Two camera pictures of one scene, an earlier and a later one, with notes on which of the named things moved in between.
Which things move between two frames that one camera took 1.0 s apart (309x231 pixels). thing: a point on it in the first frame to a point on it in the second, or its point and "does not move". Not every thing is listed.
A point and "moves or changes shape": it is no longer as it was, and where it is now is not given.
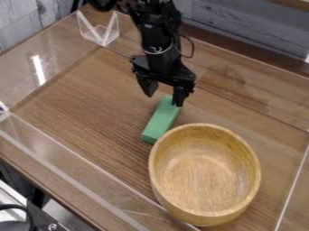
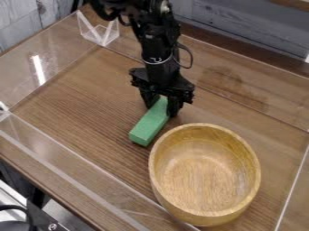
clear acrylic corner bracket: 100,34 does not move
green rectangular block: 162,120 moves or changes shape
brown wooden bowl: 203,172 does not move
